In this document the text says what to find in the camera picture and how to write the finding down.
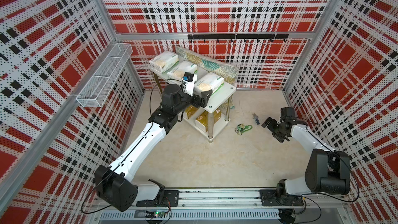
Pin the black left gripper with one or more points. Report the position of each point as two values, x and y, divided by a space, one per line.
203 99

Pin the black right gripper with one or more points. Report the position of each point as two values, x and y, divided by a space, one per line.
280 137

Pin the white green tissue pack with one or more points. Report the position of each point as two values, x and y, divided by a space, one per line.
181 68
164 61
210 81

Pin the gold tissue pack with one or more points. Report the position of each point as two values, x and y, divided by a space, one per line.
201 121
189 112

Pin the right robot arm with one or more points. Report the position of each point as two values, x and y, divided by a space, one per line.
328 171

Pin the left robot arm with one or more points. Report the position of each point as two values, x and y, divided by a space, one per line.
115 183

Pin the white two-tier shelf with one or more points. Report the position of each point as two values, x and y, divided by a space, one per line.
224 93

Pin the fan pattern cushion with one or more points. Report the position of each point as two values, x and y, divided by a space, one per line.
227 71

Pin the green circuit board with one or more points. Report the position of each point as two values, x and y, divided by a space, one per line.
155 214

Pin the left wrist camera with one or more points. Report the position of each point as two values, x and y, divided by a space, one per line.
188 82

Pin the grey rabbit figure keychain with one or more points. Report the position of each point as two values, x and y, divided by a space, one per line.
256 118

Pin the green sloth figure keychain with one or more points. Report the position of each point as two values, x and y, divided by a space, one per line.
240 129

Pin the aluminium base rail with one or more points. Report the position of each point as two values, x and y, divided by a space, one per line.
227 206

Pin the black wall hook rail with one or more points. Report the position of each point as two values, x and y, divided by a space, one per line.
270 36

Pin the white wire mesh basket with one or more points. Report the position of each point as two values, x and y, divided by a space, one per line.
98 88

